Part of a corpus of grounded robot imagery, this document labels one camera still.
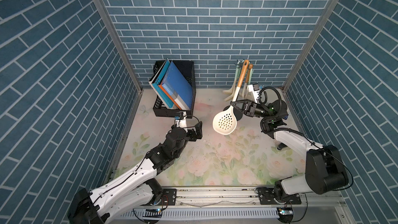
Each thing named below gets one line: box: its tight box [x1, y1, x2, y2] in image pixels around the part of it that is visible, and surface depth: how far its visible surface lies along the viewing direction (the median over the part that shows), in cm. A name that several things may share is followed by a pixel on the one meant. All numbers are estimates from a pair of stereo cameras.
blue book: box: [161, 60, 194, 111], surface depth 103 cm
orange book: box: [158, 83, 183, 111], surface depth 90 cm
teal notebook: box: [151, 58, 175, 109], surface depth 90 cm
